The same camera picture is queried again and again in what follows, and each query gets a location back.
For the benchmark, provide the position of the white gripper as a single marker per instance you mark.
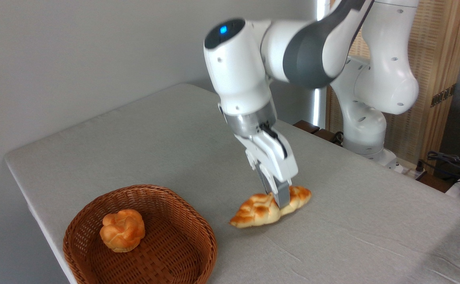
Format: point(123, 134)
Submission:
point(275, 157)

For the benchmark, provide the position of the long braided bread loaf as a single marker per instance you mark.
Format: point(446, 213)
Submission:
point(257, 211)

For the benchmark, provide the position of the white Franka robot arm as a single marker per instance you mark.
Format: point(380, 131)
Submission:
point(237, 67)

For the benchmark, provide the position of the brown wicker basket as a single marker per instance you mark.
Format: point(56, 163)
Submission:
point(170, 252)

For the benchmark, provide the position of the round knotted bread roll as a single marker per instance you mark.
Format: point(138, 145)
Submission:
point(122, 230)

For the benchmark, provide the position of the dark brown wooden block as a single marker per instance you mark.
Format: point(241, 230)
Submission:
point(326, 136)
point(305, 126)

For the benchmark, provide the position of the grey tablecloth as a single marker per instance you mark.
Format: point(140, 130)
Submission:
point(174, 150)

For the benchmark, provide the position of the dark metal screen hinge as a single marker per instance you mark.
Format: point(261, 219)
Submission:
point(443, 95)

